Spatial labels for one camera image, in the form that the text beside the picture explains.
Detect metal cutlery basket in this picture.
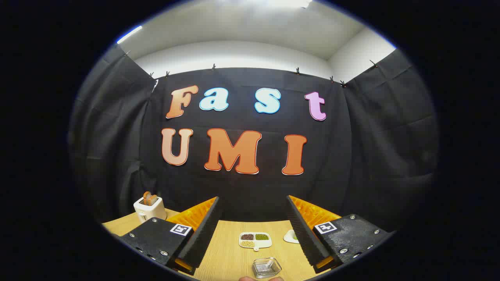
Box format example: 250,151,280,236
252,258,282,279

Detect row of black cloth clips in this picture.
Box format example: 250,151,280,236
124,50,379,87

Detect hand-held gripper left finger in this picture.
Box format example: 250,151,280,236
117,196,224,276

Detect white toaster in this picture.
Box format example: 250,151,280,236
134,196,167,224

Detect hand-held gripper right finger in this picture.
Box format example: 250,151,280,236
286,195,395,274

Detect white divided dish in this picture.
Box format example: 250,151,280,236
239,232,273,251

